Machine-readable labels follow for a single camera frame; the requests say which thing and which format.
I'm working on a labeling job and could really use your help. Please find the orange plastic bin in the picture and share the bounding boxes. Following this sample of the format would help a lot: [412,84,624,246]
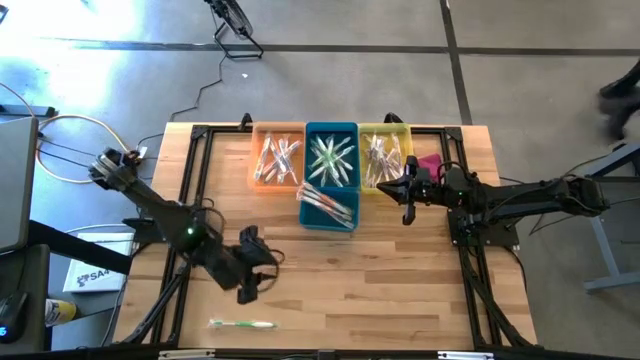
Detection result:
[247,121,307,195]

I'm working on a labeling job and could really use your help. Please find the black computer mouse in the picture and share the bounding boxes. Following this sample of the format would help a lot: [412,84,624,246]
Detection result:
[0,290,30,345]

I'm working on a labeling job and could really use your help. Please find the yellow cable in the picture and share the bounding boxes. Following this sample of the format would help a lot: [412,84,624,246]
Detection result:
[34,113,139,184]

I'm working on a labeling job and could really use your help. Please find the red toothbrush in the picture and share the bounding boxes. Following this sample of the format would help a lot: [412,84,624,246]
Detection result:
[298,180,354,217]
[297,187,346,224]

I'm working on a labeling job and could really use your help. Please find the person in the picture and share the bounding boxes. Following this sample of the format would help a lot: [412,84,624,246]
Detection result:
[597,58,640,142]

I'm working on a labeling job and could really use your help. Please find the yellow plastic bin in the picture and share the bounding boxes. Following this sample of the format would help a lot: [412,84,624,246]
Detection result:
[357,122,416,195]

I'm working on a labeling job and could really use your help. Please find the small teal plastic bin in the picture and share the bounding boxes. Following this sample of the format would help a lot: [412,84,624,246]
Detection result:
[298,185,361,232]

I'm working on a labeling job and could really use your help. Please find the yellow can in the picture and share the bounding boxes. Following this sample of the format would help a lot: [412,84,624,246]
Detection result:
[44,298,79,327]

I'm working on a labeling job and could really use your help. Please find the orange toothbrush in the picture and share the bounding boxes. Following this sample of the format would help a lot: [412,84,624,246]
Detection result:
[309,197,357,229]

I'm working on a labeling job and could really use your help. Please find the grey laptop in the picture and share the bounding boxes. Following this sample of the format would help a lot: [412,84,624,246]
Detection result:
[0,115,40,254]

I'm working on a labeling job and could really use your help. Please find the black beam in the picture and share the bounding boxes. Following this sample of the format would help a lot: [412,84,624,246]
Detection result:
[27,219,135,275]

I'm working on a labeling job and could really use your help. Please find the white printed box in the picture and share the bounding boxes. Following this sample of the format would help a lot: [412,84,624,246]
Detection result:
[62,232,135,294]

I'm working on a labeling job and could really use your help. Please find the pink toothbrush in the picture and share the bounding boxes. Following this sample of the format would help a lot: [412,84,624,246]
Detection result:
[319,194,357,221]

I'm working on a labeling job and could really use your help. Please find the black power strip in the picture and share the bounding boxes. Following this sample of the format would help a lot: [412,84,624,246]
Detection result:
[0,103,57,119]

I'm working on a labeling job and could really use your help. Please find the black floor cable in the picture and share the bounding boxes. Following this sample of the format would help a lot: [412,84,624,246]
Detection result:
[132,54,226,151]

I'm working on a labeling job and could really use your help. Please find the silver bracket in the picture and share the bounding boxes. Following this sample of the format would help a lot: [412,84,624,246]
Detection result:
[437,350,495,360]
[158,349,216,360]

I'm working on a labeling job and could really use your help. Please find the black side desk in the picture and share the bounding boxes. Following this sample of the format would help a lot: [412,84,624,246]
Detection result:
[0,243,54,354]

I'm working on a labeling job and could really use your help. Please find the blue-grey metal table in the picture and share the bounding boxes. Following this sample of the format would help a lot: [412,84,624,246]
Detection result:
[567,142,640,294]

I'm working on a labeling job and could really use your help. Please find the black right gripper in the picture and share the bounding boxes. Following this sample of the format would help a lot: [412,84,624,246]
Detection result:
[375,155,451,226]

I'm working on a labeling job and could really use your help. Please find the large teal plastic bin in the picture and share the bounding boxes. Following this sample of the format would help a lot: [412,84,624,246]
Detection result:
[303,121,362,191]

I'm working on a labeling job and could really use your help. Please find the magenta cloth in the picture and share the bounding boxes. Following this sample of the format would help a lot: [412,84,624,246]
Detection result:
[417,153,444,174]

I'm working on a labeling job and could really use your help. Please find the black floor fan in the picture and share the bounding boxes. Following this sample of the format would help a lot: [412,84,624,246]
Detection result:
[203,0,265,60]

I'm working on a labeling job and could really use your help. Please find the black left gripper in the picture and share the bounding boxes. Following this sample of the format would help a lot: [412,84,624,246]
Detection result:
[219,224,281,306]

